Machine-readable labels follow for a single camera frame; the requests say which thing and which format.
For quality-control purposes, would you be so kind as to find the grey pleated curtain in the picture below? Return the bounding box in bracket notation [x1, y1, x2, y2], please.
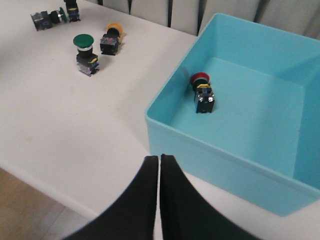
[95, 0, 320, 39]

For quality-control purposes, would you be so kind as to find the green push button upright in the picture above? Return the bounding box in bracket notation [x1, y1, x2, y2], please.
[73, 33, 100, 77]

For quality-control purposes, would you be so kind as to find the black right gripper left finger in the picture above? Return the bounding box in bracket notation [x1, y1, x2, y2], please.
[65, 156, 159, 240]

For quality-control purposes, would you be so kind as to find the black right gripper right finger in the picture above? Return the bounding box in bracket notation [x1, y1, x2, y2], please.
[160, 154, 257, 240]

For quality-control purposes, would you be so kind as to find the red push button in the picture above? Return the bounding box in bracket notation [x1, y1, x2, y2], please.
[189, 72, 215, 113]
[64, 0, 81, 22]

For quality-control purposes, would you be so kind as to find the red push button front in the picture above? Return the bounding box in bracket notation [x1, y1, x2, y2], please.
[189, 72, 215, 113]

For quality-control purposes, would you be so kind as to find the light blue plastic box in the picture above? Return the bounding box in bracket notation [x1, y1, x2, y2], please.
[145, 13, 320, 216]

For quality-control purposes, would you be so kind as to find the yellow push button tilted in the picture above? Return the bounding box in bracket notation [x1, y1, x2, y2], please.
[99, 22, 123, 56]

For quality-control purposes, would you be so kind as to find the green push button lying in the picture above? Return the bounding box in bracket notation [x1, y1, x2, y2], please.
[30, 7, 68, 32]

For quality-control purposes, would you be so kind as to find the red push button back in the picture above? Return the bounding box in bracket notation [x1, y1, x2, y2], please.
[64, 0, 81, 22]

